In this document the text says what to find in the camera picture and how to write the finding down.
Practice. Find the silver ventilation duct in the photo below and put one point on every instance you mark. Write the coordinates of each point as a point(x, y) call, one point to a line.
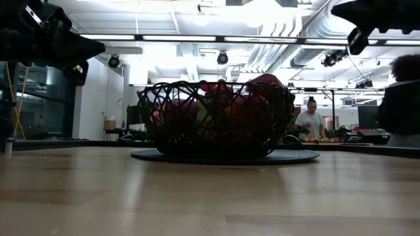
point(308, 54)

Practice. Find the person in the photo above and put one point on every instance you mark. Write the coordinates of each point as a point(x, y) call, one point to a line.
point(310, 123)
point(400, 108)

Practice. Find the round dark woven placemat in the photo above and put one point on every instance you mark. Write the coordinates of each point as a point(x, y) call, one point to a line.
point(295, 157)

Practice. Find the black ceiling spotlight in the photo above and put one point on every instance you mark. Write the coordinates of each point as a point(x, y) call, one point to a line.
point(364, 84)
point(334, 57)
point(113, 61)
point(222, 58)

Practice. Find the black dome object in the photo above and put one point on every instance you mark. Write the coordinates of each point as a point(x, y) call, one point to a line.
point(291, 139)

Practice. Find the bright red pomegranate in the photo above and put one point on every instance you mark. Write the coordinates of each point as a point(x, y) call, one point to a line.
point(265, 82)

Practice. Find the small metal post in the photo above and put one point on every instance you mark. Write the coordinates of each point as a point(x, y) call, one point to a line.
point(8, 147)

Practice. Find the dark red grape bunch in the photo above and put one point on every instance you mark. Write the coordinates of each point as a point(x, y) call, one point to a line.
point(215, 89)

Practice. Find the pinkish red apple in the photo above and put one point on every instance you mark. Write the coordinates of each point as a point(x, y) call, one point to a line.
point(246, 113)

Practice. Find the black computer monitor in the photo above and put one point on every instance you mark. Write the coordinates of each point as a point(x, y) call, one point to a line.
point(367, 117)

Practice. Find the dark glass window wall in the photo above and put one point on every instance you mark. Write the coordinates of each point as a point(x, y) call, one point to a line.
point(42, 105)

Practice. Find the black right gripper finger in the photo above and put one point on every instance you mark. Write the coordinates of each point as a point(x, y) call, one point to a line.
point(364, 21)
point(361, 8)

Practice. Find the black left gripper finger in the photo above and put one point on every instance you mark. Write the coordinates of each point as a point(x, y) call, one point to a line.
point(72, 56)
point(75, 41)

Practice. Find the brown cardboard box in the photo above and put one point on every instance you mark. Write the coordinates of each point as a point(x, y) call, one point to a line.
point(110, 125)

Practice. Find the black background rig frame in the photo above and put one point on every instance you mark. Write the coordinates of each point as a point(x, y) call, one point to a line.
point(333, 108)

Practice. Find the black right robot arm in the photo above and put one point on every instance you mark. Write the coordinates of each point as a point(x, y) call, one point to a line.
point(414, 13)

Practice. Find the black aluminium rig frame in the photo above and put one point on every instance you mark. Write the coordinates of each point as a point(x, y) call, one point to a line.
point(49, 144)

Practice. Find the colourful fruit pile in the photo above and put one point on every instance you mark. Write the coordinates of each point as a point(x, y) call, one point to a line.
point(323, 139)

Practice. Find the black ceiling light bar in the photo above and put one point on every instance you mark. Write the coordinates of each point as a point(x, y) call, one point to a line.
point(138, 37)

